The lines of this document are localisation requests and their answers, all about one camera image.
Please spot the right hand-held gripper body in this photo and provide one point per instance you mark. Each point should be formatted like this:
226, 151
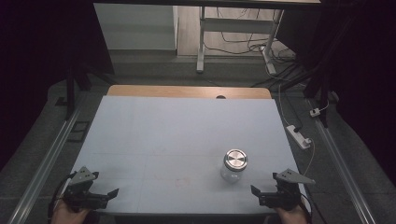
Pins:
285, 194

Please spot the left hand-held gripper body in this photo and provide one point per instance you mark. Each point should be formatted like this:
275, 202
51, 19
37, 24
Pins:
81, 192

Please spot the glass jar with metal lid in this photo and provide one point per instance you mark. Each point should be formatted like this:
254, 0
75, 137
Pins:
234, 165

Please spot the person's right hand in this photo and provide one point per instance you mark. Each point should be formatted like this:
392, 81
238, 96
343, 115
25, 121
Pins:
292, 216

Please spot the person's left hand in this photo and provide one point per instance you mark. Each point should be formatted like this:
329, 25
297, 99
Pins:
67, 215

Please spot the white power strip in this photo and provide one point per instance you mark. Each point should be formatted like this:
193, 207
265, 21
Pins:
298, 136

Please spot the white table mat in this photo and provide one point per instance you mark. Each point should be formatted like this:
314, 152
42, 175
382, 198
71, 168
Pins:
174, 146

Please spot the small white adapter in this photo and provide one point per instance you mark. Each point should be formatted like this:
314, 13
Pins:
315, 112

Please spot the black metal stand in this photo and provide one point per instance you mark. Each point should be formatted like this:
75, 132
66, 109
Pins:
71, 84
320, 77

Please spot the wooden table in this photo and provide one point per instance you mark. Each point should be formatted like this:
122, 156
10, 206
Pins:
186, 92

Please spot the black curtain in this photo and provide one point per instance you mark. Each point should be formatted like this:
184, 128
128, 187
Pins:
46, 62
361, 77

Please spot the aluminium floor rail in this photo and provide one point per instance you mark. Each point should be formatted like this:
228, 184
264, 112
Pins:
341, 168
43, 168

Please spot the white desk frame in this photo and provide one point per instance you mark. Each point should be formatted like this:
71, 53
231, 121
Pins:
236, 26

